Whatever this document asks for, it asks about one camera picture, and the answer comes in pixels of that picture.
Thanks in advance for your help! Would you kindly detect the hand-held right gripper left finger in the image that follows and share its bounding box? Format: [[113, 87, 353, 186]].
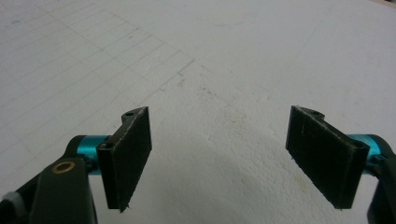
[[77, 105, 153, 214]]

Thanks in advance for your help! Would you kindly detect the white grid foam mat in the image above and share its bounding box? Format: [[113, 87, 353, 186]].
[[0, 0, 396, 224]]

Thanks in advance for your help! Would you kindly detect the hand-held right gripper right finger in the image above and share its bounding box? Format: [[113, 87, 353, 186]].
[[285, 105, 387, 210]]

